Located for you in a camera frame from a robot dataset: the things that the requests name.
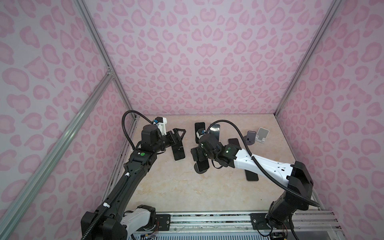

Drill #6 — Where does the grey round phone stand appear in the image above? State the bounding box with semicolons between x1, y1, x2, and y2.
244;131;257;146

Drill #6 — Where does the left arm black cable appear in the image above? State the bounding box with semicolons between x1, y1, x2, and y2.
121;110;154;151

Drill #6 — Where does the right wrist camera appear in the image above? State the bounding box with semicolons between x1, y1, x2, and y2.
196;128;206;142

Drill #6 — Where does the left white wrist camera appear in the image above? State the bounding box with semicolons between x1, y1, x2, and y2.
153;117;168;136

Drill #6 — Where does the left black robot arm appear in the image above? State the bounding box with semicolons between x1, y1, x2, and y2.
81;124;186;240

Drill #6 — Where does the black phone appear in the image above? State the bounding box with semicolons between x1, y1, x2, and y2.
196;161;210;168
195;122;206;144
228;138;240;147
172;142;186;161
245;170;259;182

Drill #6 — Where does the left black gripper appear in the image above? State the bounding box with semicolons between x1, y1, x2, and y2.
152;128;186;154

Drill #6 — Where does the black round phone stand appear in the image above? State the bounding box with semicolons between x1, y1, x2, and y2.
194;163;209;174

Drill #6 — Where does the white folding phone stand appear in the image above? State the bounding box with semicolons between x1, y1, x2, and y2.
255;128;270;143

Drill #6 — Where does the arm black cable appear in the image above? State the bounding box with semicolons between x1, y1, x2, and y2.
205;119;321;208
121;110;154;151

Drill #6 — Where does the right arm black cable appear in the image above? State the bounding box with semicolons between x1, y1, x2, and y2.
205;119;321;208

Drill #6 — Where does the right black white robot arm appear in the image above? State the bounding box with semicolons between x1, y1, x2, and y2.
191;134;319;228

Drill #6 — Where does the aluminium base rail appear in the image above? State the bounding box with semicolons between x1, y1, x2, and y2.
86;209;346;240

